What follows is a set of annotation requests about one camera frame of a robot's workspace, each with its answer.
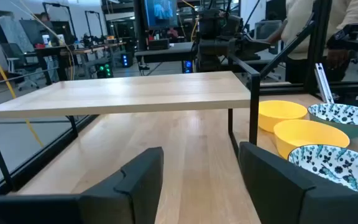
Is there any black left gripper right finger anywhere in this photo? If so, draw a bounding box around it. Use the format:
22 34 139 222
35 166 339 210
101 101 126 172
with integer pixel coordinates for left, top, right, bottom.
238 141 316 224

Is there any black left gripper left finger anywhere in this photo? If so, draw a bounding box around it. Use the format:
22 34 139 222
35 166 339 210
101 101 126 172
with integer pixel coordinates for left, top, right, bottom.
79 146 165 224

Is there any yellow mini bowl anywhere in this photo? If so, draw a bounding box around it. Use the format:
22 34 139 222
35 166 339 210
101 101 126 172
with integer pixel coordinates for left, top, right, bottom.
273 119 351 160
258 100 310 134

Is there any teal floral patterned bowl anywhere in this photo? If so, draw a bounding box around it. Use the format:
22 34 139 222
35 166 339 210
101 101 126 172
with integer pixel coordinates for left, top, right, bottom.
307 103 358 139
287 144 358 194

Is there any person's forearm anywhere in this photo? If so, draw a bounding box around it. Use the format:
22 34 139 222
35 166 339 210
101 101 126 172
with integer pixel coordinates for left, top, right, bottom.
265 22 288 44

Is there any computer tower with blue lights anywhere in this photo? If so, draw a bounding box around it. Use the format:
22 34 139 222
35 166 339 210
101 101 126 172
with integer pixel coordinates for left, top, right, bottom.
181 58 195 74
120 52 134 68

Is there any grey desk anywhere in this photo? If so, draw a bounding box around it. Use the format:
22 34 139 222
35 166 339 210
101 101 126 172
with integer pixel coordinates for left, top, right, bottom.
134 42 198 65

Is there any grey office chair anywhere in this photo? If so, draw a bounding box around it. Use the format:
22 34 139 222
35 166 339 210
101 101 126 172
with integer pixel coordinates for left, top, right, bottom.
253 19 285 82

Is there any black equipment box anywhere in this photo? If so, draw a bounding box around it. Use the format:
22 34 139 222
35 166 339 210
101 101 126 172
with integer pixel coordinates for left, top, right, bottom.
147 39 170 50

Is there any monitor with blue screen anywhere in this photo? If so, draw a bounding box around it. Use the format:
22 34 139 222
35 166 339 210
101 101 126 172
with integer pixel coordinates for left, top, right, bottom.
143 0 180 30

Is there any person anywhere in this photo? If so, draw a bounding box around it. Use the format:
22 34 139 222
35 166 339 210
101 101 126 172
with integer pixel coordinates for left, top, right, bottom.
265 0 358 84
38 11 61 85

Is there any silver aluminium bar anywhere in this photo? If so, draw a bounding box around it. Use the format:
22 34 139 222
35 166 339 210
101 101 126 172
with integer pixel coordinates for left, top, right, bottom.
314 63 335 105

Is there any computer tower with green lights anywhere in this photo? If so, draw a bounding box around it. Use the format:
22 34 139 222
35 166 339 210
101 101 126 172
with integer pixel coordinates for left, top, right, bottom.
95 61 114 79

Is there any wooden top desk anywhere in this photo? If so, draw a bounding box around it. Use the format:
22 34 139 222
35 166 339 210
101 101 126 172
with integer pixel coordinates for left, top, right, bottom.
59 42 127 78

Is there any person's hand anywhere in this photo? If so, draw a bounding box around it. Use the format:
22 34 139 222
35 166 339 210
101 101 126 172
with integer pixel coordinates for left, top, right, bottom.
326 48 351 72

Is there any black office chair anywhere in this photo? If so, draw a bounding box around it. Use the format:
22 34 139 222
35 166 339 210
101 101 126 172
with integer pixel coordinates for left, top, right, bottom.
0 42 40 91

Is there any wooden shelf with black frame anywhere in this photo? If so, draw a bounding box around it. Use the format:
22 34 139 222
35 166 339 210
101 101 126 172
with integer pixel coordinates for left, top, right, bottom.
0 54 261 192

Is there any black stand frame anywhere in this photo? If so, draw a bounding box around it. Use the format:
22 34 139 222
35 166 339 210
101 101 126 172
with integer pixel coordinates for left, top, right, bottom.
42 1 78 41
84 10 105 38

